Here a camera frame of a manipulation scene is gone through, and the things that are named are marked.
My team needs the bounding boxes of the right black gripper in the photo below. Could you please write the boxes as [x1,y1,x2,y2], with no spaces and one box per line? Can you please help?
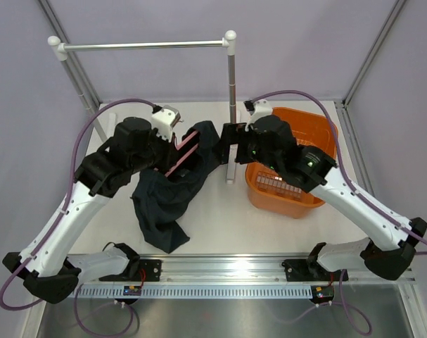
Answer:
[212,123,281,174]

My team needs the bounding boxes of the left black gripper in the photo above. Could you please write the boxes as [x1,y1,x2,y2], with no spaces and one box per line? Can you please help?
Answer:
[129,125,179,175]

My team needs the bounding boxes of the pink clothes hanger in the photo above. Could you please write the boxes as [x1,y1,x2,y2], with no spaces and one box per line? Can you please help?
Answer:
[165,130,200,177]

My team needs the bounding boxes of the dark navy shorts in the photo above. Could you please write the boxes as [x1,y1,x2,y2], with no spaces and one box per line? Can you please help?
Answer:
[132,120,220,254]

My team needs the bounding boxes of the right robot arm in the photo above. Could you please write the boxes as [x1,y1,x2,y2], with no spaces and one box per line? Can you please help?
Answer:
[217,115,427,281]

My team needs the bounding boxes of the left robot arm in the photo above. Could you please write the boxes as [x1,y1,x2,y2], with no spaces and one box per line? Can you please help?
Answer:
[3,108,180,304]

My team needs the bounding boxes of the orange plastic basket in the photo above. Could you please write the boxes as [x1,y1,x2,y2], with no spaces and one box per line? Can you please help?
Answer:
[245,107,338,218]

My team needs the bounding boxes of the metal clothes rack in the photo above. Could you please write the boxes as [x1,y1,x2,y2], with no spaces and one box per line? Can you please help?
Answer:
[46,30,243,186]

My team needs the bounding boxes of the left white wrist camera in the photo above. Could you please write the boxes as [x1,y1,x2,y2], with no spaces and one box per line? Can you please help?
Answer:
[151,105,181,142]

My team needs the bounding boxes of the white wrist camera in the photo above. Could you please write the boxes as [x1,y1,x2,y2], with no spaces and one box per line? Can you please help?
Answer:
[243,99,273,132]
[151,105,181,142]

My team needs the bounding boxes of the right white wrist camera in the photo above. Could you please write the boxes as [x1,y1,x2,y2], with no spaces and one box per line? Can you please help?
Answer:
[243,99,273,132]

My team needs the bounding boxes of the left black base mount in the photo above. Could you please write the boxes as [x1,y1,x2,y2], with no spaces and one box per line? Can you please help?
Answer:
[99,258,162,282]

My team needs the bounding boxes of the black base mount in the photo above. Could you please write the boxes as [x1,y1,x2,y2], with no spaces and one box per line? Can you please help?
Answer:
[281,258,342,282]
[99,258,162,282]

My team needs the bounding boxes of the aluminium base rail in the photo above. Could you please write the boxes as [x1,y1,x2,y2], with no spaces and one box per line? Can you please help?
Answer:
[65,253,416,285]

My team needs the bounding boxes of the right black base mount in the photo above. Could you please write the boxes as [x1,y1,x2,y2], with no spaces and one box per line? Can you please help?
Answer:
[281,258,342,282]

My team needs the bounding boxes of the white slotted cable duct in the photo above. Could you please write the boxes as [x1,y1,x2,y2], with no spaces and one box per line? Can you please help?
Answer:
[78,284,313,299]

